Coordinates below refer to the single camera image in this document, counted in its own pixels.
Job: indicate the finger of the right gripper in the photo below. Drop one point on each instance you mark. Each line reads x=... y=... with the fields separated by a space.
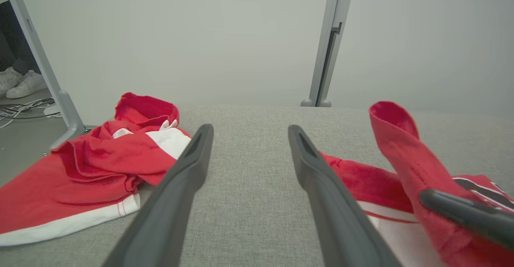
x=474 y=217

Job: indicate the grey partition post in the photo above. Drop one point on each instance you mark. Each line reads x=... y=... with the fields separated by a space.
x=37 y=34
x=327 y=38

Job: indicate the red shorts with white stripe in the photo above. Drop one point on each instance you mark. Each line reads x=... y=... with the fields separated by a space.
x=80 y=170

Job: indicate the person in dark trousers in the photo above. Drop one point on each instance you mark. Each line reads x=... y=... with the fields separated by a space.
x=22 y=58

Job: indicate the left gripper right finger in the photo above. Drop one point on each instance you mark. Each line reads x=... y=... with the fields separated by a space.
x=341 y=227

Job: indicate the white sneaker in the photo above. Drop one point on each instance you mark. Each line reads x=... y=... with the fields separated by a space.
x=10 y=80
x=28 y=85

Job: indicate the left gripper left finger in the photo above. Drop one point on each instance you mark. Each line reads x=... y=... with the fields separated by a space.
x=168 y=219

